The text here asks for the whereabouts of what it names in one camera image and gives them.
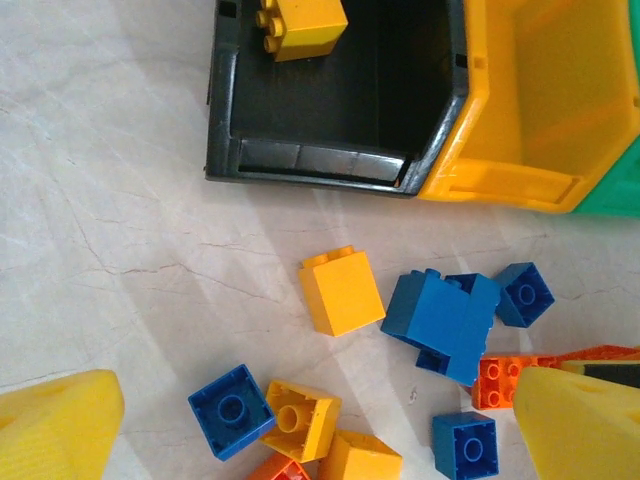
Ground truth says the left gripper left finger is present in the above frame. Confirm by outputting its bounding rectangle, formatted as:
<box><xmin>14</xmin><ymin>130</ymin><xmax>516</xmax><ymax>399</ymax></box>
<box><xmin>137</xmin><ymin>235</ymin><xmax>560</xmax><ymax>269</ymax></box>
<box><xmin>0</xmin><ymin>368</ymin><xmax>126</xmax><ymax>480</ymax></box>

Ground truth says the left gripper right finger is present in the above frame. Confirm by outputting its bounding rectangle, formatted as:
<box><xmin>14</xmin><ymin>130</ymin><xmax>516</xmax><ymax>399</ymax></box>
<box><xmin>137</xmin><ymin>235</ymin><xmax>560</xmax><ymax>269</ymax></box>
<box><xmin>513</xmin><ymin>366</ymin><xmax>640</xmax><ymax>480</ymax></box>

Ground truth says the blue square lego brick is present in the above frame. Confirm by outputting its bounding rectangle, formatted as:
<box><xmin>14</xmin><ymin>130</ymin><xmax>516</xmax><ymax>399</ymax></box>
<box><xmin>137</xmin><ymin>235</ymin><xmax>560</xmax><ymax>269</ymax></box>
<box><xmin>431</xmin><ymin>411</ymin><xmax>500</xmax><ymax>480</ymax></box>
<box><xmin>379</xmin><ymin>268</ymin><xmax>474</xmax><ymax>361</ymax></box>
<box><xmin>187</xmin><ymin>363</ymin><xmax>277</xmax><ymax>461</ymax></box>
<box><xmin>493</xmin><ymin>262</ymin><xmax>556</xmax><ymax>330</ymax></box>

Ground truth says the yellow square lego brick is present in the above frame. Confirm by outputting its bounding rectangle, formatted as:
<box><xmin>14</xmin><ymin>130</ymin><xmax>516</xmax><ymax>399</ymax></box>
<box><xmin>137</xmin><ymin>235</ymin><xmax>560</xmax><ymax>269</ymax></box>
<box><xmin>316</xmin><ymin>428</ymin><xmax>404</xmax><ymax>480</ymax></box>
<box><xmin>298</xmin><ymin>244</ymin><xmax>387</xmax><ymax>337</ymax></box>
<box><xmin>254</xmin><ymin>0</ymin><xmax>349</xmax><ymax>64</ymax></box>
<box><xmin>258</xmin><ymin>378</ymin><xmax>344</xmax><ymax>463</ymax></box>

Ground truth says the orange long lego brick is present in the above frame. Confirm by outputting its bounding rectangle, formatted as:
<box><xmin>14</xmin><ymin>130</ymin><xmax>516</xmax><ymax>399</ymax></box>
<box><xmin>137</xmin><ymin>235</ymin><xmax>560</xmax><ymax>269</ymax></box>
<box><xmin>557</xmin><ymin>343</ymin><xmax>640</xmax><ymax>364</ymax></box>
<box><xmin>471</xmin><ymin>353</ymin><xmax>559</xmax><ymax>412</ymax></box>

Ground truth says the blue long lego brick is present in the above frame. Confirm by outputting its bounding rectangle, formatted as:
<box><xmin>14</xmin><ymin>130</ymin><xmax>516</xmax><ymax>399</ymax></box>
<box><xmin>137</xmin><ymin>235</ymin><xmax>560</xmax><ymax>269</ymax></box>
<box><xmin>414</xmin><ymin>272</ymin><xmax>503</xmax><ymax>388</ymax></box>

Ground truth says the green plastic bin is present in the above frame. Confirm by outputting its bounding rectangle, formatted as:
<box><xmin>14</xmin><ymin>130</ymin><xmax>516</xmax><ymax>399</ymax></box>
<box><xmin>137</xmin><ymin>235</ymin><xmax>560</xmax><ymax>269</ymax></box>
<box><xmin>569</xmin><ymin>144</ymin><xmax>640</xmax><ymax>219</ymax></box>

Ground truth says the yellow plastic bin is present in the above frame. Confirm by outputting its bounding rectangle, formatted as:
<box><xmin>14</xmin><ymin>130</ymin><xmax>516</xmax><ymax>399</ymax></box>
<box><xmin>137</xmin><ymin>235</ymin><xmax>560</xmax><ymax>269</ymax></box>
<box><xmin>417</xmin><ymin>0</ymin><xmax>640</xmax><ymax>216</ymax></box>

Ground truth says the black plastic bin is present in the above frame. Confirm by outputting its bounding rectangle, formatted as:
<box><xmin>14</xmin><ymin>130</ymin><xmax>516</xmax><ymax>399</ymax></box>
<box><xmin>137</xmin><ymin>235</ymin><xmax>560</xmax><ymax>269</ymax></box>
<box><xmin>203</xmin><ymin>0</ymin><xmax>471</xmax><ymax>197</ymax></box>

